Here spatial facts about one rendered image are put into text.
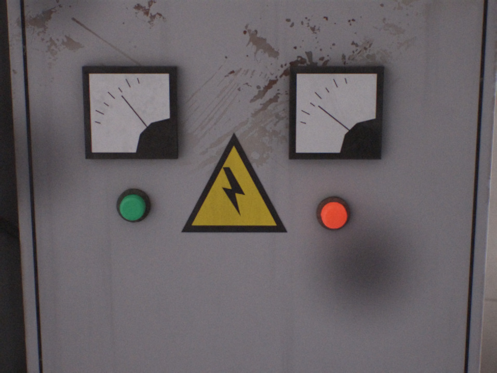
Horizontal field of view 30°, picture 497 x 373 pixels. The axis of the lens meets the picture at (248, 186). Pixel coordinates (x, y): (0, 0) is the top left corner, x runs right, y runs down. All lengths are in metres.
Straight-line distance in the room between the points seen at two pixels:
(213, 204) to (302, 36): 0.17
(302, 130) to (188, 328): 0.21
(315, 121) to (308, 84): 0.03
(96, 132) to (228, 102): 0.12
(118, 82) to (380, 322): 0.32
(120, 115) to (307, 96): 0.16
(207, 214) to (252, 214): 0.04
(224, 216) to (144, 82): 0.14
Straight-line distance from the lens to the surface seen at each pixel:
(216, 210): 0.81
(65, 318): 0.86
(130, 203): 0.80
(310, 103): 0.79
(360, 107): 0.79
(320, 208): 0.81
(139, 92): 0.79
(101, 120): 0.80
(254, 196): 0.81
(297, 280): 0.83
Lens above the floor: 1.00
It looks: 12 degrees down
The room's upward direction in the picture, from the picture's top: straight up
